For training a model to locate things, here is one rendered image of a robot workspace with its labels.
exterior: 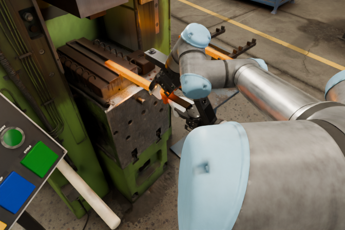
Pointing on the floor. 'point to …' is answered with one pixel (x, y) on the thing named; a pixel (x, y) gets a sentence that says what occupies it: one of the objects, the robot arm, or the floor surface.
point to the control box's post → (29, 222)
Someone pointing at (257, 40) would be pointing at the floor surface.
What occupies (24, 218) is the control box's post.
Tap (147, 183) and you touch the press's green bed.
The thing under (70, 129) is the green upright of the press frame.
